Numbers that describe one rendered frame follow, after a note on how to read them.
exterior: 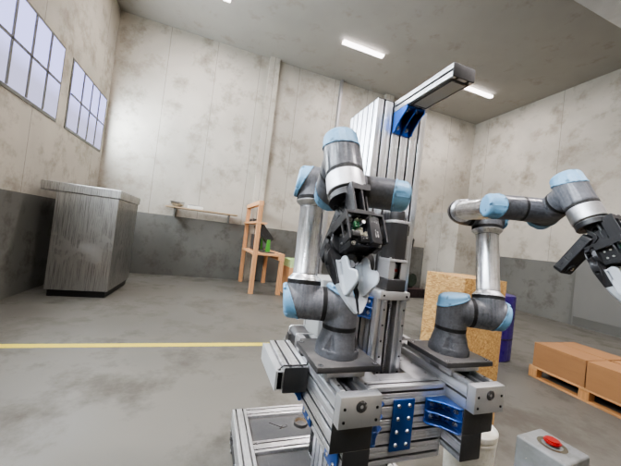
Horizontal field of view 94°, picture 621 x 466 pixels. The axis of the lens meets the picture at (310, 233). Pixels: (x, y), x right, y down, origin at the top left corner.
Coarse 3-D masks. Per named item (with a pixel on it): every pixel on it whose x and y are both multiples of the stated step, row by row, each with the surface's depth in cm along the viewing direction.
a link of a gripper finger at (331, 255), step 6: (324, 246) 50; (330, 246) 50; (324, 252) 50; (330, 252) 49; (336, 252) 49; (324, 258) 50; (330, 258) 49; (336, 258) 49; (330, 264) 48; (330, 270) 48; (336, 270) 48; (330, 276) 48; (336, 276) 47; (336, 282) 47
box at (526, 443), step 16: (528, 432) 85; (544, 432) 86; (528, 448) 80; (544, 448) 78; (560, 448) 79; (576, 448) 80; (528, 464) 80; (544, 464) 76; (560, 464) 74; (576, 464) 74
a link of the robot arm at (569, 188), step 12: (552, 180) 81; (564, 180) 78; (576, 180) 76; (588, 180) 76; (552, 192) 82; (564, 192) 77; (576, 192) 75; (588, 192) 74; (552, 204) 82; (564, 204) 78; (576, 204) 75
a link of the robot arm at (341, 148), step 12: (336, 132) 57; (348, 132) 57; (324, 144) 58; (336, 144) 56; (348, 144) 56; (324, 156) 58; (336, 156) 55; (348, 156) 54; (360, 156) 57; (324, 168) 59; (360, 168) 54
